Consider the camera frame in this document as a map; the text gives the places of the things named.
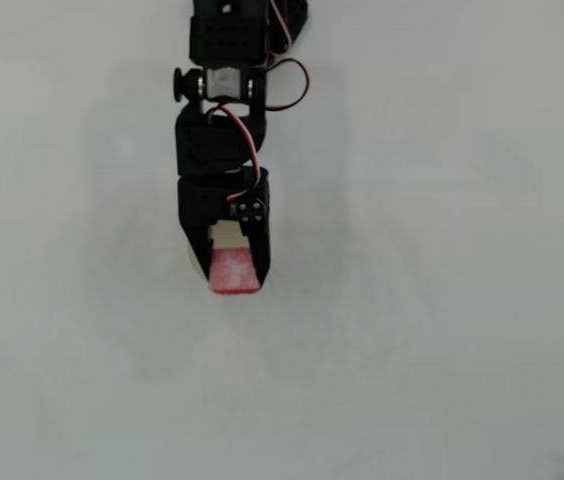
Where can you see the paper cup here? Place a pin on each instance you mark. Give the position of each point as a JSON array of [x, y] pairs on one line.
[[227, 235]]

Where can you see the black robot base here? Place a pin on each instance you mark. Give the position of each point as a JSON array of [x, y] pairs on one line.
[[298, 15]]

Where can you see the red cube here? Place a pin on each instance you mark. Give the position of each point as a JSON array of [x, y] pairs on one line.
[[234, 272]]

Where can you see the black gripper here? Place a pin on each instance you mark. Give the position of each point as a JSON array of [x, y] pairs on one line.
[[202, 202]]

